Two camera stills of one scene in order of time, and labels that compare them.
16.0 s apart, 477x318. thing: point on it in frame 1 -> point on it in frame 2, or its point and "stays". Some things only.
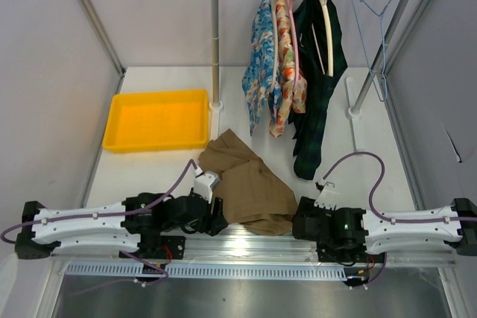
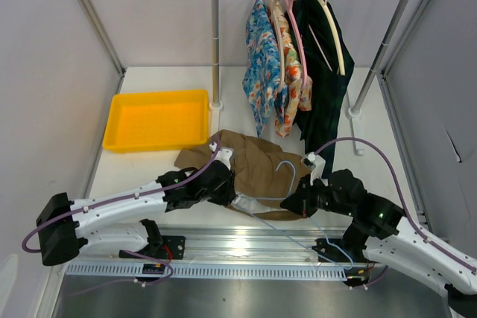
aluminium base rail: x=244 y=243 stays
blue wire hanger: x=380 y=16 -> x=285 y=233
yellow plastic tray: x=157 y=121 stays
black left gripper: x=218 y=221 -> x=228 y=194
